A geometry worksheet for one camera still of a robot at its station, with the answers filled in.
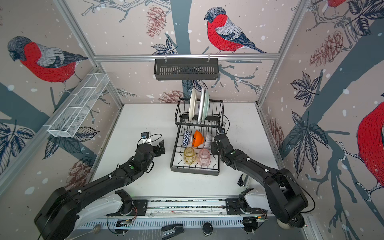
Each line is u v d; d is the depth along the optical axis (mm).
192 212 727
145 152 616
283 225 657
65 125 698
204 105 707
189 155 827
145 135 718
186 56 954
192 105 741
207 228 600
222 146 671
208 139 892
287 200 412
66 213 396
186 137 880
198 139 883
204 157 840
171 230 661
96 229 671
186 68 1069
